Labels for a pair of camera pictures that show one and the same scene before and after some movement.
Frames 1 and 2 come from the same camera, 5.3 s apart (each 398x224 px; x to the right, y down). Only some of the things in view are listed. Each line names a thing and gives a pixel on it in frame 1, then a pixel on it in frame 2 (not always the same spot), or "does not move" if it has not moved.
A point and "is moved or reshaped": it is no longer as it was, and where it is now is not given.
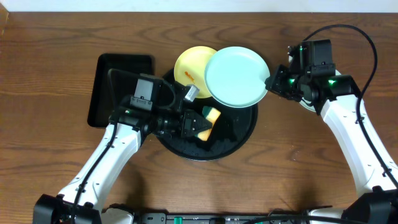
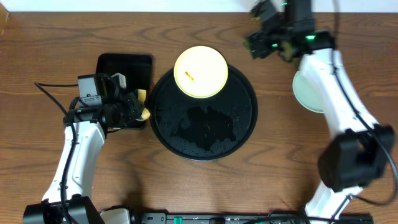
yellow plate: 190,67 does not move
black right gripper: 280,81 → 259,40
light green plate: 235,76 is moved or reshaped
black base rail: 141,218 does not move
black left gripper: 187,124 → 134,106
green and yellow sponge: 212,115 is moved or reshaped
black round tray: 233,129 does not move
